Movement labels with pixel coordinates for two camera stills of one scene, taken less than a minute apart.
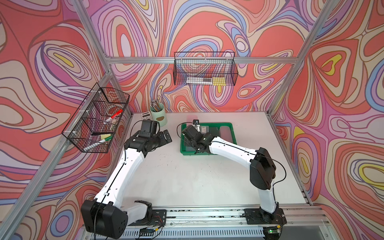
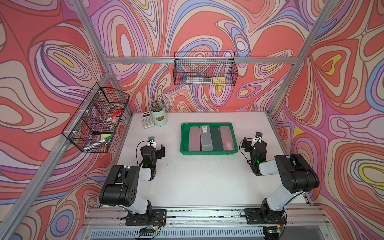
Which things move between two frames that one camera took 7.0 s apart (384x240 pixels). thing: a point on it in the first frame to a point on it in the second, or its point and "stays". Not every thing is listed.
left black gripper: [162, 140] to [159, 153]
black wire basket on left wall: [91, 129] stays
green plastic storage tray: [226, 130] stays
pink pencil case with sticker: [225, 133] stays
